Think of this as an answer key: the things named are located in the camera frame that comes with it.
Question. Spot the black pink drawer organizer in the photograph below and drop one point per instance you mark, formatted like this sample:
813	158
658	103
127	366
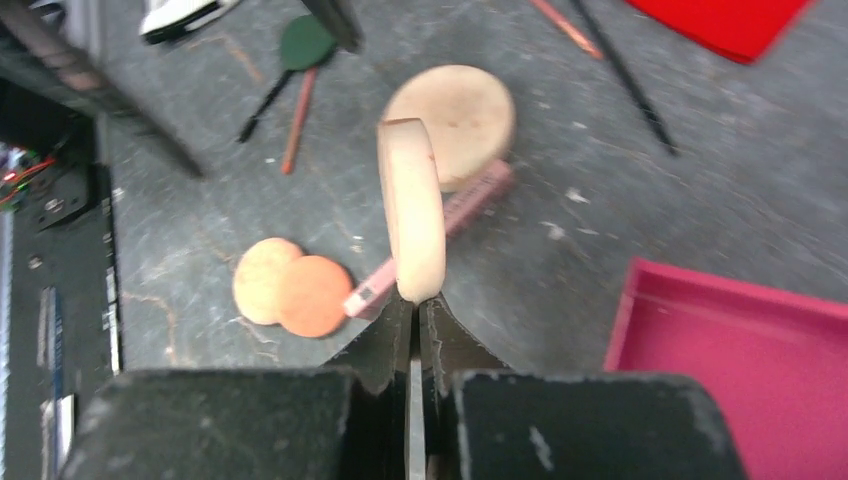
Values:
774	361

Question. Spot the red cloth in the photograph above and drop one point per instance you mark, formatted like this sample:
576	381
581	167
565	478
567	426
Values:
739	30

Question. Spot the rose pencil near mirror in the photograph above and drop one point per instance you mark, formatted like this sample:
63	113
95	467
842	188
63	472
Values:
298	121

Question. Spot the black eyeliner pencil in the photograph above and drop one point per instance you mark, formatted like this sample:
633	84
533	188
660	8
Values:
627	79

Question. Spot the large beige powder puff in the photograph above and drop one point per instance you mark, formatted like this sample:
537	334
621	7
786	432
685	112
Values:
413	208

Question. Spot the orange round sponge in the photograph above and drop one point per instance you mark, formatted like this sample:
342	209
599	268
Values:
257	281
314	290

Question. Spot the pink lip pencil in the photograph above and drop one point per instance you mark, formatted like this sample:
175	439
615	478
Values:
565	26

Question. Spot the green round mirror brush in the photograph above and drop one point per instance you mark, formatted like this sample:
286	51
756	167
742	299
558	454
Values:
304	43

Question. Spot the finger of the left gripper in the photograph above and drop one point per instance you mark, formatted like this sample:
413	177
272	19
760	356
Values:
338	18
63	65

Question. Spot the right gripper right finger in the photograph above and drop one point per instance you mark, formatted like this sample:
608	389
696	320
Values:
484	421

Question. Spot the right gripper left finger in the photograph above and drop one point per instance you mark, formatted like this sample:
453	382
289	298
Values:
341	420

